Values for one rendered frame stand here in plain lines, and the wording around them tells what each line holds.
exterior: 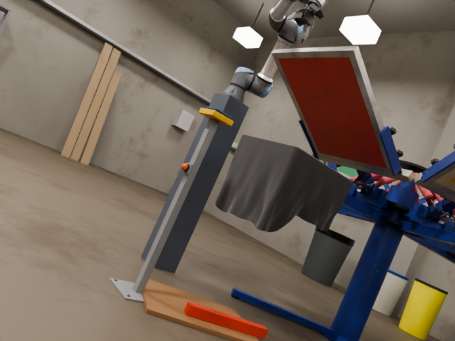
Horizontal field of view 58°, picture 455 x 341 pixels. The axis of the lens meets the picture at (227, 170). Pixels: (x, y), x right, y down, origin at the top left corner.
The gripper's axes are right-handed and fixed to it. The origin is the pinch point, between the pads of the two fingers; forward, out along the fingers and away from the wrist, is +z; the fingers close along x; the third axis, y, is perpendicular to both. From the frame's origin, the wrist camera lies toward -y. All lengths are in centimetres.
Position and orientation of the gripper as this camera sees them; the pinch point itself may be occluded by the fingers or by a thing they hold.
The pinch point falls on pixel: (295, 32)
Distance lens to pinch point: 218.1
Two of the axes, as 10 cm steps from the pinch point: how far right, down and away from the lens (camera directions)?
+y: -5.6, -2.1, 8.0
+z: -6.0, 7.7, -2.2
